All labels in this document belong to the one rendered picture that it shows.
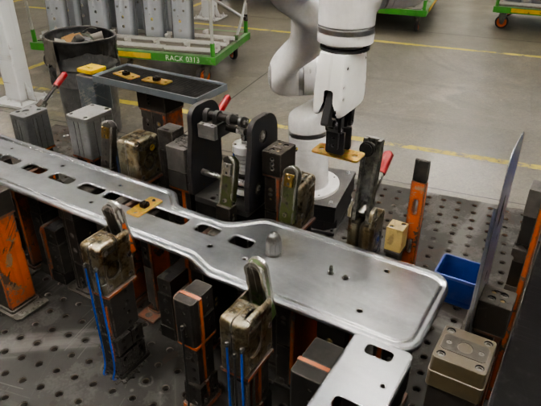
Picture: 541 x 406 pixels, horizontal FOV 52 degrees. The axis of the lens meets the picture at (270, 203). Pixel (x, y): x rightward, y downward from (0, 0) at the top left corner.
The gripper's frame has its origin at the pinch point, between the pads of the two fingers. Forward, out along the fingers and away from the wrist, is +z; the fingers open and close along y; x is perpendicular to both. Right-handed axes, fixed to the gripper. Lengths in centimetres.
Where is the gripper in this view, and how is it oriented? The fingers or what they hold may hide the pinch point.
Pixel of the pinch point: (338, 138)
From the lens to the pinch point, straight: 92.4
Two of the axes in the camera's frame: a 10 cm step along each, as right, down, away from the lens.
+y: -5.1, 4.4, -7.4
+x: 8.6, 2.6, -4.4
